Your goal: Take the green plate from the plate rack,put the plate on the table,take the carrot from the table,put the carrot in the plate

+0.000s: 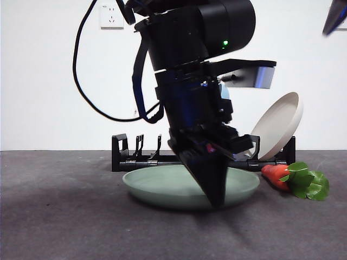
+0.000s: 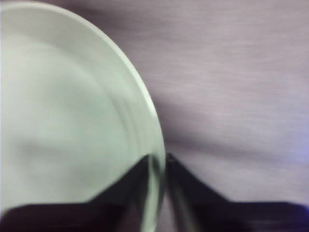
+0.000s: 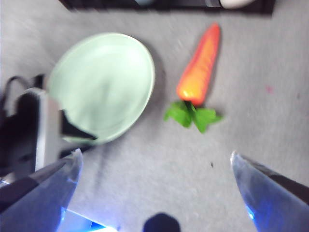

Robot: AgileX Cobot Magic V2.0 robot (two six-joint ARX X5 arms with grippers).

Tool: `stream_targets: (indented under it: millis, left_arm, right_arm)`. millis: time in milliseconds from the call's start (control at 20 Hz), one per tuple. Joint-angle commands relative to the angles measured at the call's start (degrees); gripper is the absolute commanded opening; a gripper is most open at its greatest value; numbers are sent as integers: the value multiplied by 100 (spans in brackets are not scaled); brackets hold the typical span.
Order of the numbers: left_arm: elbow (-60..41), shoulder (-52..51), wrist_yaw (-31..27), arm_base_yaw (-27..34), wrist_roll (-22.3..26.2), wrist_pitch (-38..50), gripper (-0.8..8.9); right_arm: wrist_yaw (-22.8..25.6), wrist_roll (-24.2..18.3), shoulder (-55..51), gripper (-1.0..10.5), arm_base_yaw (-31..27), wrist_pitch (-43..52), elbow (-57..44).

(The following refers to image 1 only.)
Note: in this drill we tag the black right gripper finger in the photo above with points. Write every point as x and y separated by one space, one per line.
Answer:
337 13

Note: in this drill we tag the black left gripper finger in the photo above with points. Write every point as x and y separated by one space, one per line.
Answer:
211 178

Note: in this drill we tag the green plate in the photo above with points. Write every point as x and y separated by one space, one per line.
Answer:
157 187

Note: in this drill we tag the orange carrot with green leaves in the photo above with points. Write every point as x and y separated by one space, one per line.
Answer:
273 173

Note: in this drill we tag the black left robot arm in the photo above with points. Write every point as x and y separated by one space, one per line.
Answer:
217 27

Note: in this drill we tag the blue plate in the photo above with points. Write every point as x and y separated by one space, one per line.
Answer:
225 93

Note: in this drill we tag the black plate rack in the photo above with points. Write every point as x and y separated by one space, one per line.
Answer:
135 164

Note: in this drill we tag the beige plate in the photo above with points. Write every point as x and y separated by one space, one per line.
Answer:
276 127

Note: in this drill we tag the pale grey camera box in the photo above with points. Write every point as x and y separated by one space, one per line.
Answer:
264 77

